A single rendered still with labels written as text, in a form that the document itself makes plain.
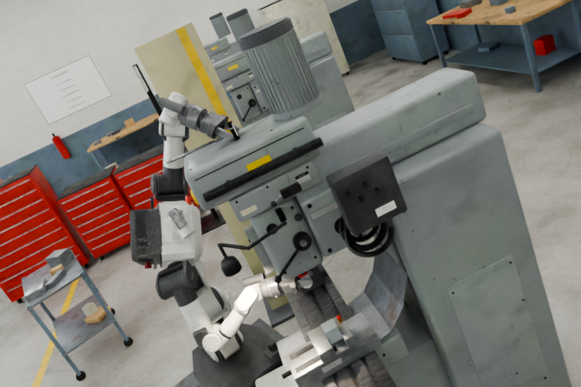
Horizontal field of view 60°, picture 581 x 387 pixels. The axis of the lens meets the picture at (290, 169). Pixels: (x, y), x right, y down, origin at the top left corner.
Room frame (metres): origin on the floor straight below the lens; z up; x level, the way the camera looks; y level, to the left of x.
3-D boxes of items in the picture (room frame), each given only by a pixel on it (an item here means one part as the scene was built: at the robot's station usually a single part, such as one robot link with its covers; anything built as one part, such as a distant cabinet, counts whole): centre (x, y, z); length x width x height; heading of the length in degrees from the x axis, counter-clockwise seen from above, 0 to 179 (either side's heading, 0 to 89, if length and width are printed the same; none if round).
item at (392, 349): (1.78, 0.13, 0.84); 0.50 x 0.35 x 0.12; 95
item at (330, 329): (1.58, 0.11, 1.10); 0.06 x 0.05 x 0.06; 8
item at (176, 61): (3.51, 0.40, 1.15); 0.52 x 0.40 x 2.30; 95
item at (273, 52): (1.80, -0.12, 2.05); 0.20 x 0.20 x 0.32
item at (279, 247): (1.78, 0.13, 1.47); 0.21 x 0.19 x 0.32; 5
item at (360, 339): (1.58, 0.14, 1.04); 0.35 x 0.15 x 0.11; 98
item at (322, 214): (1.79, -0.06, 1.47); 0.24 x 0.19 x 0.26; 5
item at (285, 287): (1.80, 0.22, 1.23); 0.13 x 0.12 x 0.10; 166
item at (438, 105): (1.82, -0.37, 1.66); 0.80 x 0.23 x 0.20; 95
